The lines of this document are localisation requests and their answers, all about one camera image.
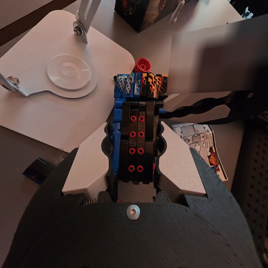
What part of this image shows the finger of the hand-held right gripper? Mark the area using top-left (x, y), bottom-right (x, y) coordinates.
top-left (167, 104), bottom-right (231, 124)
top-left (163, 92), bottom-right (231, 113)

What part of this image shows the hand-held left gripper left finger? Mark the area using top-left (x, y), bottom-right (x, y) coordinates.
top-left (62, 121), bottom-right (118, 202)

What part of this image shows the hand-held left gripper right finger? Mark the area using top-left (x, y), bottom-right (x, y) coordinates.
top-left (153, 121), bottom-right (206, 203)

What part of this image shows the blue black toy brick truck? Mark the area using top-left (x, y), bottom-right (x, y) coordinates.
top-left (107, 72), bottom-right (169, 186)

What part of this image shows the sticker sheet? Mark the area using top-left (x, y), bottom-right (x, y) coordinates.
top-left (172, 122), bottom-right (228, 181)

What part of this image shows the black cylinder part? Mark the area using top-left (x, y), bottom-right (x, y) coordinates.
top-left (23, 147), bottom-right (65, 185)

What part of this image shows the red wheel rim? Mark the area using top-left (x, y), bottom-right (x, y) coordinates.
top-left (134, 58), bottom-right (151, 72)

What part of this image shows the white book stand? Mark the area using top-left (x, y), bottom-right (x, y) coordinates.
top-left (0, 0), bottom-right (185, 153)

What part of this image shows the brick set box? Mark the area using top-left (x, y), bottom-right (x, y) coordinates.
top-left (114, 0), bottom-right (190, 33)

